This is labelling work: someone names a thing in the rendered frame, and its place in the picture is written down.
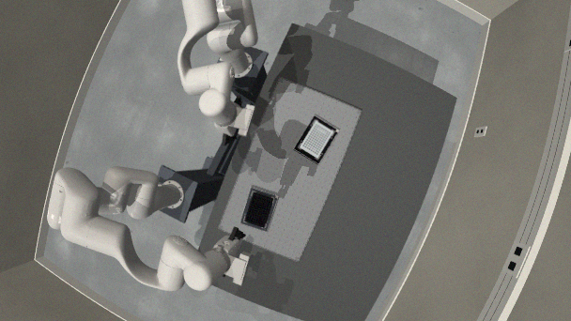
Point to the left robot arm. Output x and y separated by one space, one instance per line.
214 82

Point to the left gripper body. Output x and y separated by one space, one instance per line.
226 129

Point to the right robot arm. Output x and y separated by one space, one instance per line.
81 224

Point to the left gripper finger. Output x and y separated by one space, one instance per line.
227 139
238 101

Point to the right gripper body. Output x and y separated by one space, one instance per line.
229 246

